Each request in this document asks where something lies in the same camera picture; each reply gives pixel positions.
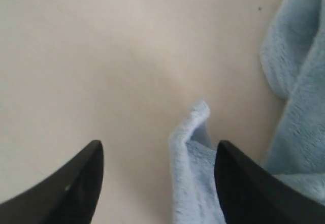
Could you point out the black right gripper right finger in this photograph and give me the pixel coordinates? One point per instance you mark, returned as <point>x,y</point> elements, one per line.
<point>249,194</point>

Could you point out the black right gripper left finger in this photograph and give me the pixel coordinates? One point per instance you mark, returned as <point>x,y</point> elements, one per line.
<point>69,195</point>

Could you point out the light blue fleece towel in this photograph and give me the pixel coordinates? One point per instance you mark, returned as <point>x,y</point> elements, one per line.
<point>292,57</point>

